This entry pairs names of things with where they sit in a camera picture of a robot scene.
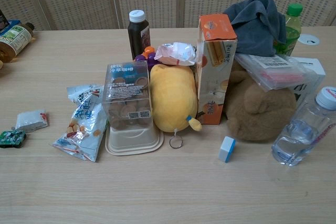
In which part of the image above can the yellow plush toy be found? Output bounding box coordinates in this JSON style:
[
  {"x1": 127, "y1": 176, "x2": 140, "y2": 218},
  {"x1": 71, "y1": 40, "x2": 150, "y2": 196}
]
[{"x1": 149, "y1": 63, "x2": 203, "y2": 133}]

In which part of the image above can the clear coffee capsule box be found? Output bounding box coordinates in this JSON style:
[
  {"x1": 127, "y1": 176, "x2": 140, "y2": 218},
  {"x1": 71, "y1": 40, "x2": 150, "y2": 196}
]
[{"x1": 101, "y1": 60, "x2": 154, "y2": 131}]

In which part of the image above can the white pink snack packet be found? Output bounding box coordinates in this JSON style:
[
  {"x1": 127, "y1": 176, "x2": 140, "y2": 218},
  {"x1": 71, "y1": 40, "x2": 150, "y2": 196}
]
[{"x1": 154, "y1": 41, "x2": 198, "y2": 67}]

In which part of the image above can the purple orange plastic toy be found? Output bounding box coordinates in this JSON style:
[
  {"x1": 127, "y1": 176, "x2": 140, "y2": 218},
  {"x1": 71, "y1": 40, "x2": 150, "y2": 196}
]
[{"x1": 134, "y1": 46, "x2": 158, "y2": 70}]

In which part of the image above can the orange white cake box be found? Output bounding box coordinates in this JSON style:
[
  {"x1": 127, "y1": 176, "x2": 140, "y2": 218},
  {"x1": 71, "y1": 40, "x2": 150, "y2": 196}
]
[{"x1": 196, "y1": 14, "x2": 238, "y2": 126}]

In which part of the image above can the beige plastic container lid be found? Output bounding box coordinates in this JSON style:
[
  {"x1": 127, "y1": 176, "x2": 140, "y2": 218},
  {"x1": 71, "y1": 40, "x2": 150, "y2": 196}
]
[{"x1": 104, "y1": 125, "x2": 165, "y2": 156}]

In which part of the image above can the dark juice bottle white cap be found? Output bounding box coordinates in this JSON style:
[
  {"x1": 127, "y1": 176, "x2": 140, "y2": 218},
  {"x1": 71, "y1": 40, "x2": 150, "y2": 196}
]
[{"x1": 127, "y1": 9, "x2": 151, "y2": 61}]

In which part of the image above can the white blue eraser block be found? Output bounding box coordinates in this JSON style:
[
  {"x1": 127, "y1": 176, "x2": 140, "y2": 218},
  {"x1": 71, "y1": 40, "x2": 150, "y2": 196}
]
[{"x1": 218, "y1": 136, "x2": 237, "y2": 163}]

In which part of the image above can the white peanut snack bag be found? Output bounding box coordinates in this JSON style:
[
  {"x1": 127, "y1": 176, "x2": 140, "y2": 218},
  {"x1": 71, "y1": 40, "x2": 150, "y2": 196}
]
[{"x1": 52, "y1": 84, "x2": 108, "y2": 163}]

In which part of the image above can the brown plush toy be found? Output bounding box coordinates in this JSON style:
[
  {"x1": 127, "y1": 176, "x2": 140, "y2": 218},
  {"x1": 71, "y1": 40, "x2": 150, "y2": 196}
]
[{"x1": 224, "y1": 60, "x2": 297, "y2": 142}]

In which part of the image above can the clear zip bag with label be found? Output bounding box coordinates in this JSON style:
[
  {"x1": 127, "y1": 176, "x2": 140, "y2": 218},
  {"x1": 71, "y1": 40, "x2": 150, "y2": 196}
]
[{"x1": 234, "y1": 53, "x2": 314, "y2": 92}]

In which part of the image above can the grey blue towel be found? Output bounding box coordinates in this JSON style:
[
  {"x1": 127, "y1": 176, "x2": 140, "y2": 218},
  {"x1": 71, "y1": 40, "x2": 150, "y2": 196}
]
[{"x1": 223, "y1": 0, "x2": 287, "y2": 57}]

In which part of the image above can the clear water bottle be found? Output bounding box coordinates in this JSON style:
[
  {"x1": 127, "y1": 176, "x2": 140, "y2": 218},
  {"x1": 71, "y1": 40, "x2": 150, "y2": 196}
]
[{"x1": 271, "y1": 86, "x2": 336, "y2": 167}]

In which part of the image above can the green soda bottle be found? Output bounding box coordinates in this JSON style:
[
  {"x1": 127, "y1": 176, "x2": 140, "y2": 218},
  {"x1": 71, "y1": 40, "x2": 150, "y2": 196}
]
[{"x1": 272, "y1": 3, "x2": 303, "y2": 57}]

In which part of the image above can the small white sachet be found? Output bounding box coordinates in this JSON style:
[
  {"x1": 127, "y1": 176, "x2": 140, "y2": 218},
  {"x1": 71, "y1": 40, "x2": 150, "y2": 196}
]
[{"x1": 15, "y1": 110, "x2": 49, "y2": 133}]

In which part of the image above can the white carton box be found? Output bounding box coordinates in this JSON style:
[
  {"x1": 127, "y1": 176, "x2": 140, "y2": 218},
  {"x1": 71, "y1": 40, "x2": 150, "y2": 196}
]
[{"x1": 289, "y1": 57, "x2": 327, "y2": 110}]

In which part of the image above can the round white table grommet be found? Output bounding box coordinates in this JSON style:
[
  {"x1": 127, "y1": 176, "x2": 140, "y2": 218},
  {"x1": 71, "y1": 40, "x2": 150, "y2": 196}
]
[{"x1": 298, "y1": 34, "x2": 321, "y2": 46}]

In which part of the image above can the small green candy packet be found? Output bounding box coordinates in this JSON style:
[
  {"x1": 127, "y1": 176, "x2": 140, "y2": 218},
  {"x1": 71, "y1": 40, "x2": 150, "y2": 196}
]
[{"x1": 0, "y1": 130, "x2": 27, "y2": 148}]

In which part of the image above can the brown bottle with green label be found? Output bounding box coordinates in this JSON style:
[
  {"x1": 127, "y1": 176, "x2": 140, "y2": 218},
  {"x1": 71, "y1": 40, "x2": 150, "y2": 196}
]
[{"x1": 0, "y1": 22, "x2": 35, "y2": 63}]

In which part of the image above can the blue box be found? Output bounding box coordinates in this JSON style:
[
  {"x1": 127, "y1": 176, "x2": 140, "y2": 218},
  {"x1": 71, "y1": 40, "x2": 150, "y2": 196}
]
[{"x1": 0, "y1": 19, "x2": 22, "y2": 36}]

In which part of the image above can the metal key ring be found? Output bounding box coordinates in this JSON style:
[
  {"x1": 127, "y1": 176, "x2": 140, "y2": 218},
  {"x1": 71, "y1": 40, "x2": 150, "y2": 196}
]
[{"x1": 169, "y1": 128, "x2": 181, "y2": 150}]

